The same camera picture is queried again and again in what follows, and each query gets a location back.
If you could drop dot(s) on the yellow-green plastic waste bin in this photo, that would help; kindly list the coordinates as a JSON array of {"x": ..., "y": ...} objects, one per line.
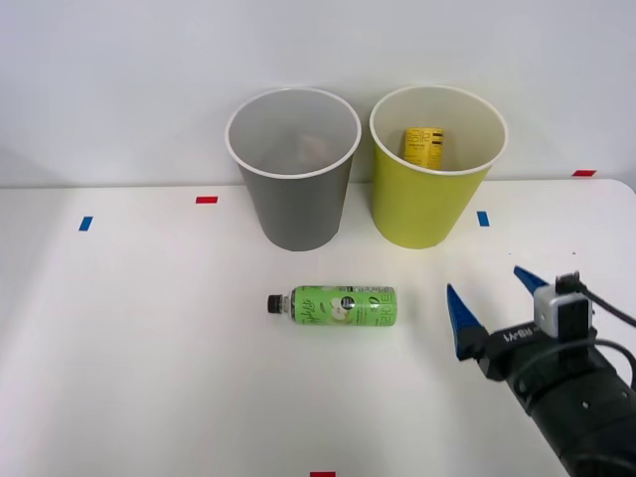
[{"x": 417, "y": 208}]

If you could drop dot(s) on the green label plastic bottle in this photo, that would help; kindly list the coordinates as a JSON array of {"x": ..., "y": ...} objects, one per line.
[{"x": 343, "y": 308}]

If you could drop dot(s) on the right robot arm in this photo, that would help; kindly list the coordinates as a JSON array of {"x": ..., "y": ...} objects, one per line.
[{"x": 586, "y": 422}]

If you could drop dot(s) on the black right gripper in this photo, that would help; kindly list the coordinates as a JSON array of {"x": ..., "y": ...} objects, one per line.
[{"x": 512, "y": 350}]

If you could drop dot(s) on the grey plastic waste bin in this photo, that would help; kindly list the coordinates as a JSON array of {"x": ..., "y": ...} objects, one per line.
[{"x": 298, "y": 208}]

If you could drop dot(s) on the yellow label plastic bottle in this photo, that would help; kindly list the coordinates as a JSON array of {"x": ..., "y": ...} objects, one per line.
[{"x": 422, "y": 146}]

